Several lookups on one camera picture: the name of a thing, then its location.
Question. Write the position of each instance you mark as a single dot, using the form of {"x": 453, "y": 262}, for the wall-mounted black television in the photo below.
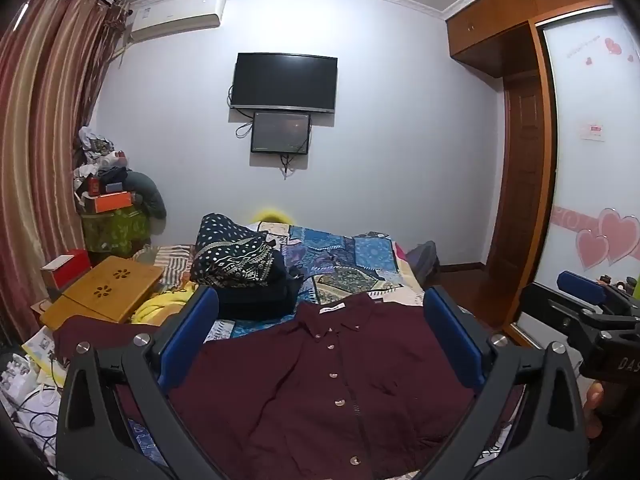
{"x": 284, "y": 81}

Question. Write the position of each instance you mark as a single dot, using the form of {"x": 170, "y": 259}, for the white air conditioner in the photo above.
{"x": 175, "y": 17}

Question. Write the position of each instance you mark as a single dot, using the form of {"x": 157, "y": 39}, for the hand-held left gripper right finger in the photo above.
{"x": 452, "y": 332}

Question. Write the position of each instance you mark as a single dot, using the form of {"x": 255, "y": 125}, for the yellow blanket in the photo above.
{"x": 157, "y": 305}

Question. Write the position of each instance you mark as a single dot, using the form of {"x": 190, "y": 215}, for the person's right hand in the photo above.
{"x": 595, "y": 410}

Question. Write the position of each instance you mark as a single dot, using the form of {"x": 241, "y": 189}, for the grey-green plush pillow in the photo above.
{"x": 147, "y": 192}

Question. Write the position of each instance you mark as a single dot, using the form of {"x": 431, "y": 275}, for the grey backpack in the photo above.
{"x": 424, "y": 260}

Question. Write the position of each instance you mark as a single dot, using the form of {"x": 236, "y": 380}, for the wooden lap desk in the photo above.
{"x": 102, "y": 290}

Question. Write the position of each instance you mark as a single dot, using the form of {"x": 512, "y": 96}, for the sliding door with pink hearts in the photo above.
{"x": 595, "y": 160}

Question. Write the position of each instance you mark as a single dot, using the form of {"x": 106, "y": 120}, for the maroon button shirt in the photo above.
{"x": 320, "y": 380}

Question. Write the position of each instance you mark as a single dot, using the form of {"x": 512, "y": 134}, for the blue patchwork bedsheet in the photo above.
{"x": 340, "y": 265}

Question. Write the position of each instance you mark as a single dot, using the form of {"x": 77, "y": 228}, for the small black wall monitor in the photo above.
{"x": 280, "y": 132}

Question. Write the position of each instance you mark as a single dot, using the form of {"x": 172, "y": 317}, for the navy patterned folded garment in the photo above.
{"x": 235, "y": 252}

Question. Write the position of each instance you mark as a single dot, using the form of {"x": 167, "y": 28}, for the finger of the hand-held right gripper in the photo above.
{"x": 582, "y": 286}
{"x": 547, "y": 312}

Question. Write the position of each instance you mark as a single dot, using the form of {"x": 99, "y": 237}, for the striped red curtain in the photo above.
{"x": 47, "y": 125}

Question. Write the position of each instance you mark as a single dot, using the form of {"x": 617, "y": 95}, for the red box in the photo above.
{"x": 65, "y": 267}

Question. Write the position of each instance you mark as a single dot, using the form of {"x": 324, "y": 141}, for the wooden wardrobe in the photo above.
{"x": 520, "y": 10}

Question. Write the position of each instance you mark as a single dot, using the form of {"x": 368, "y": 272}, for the orange box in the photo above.
{"x": 114, "y": 201}

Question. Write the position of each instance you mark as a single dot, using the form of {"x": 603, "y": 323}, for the pile of white papers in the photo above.
{"x": 35, "y": 375}

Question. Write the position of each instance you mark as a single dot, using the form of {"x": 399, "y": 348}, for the dark folded clothes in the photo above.
{"x": 260, "y": 297}

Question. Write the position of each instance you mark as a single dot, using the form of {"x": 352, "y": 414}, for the pile of clutter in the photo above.
{"x": 102, "y": 162}

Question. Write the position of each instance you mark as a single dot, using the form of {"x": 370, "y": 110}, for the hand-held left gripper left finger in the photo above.
{"x": 192, "y": 330}

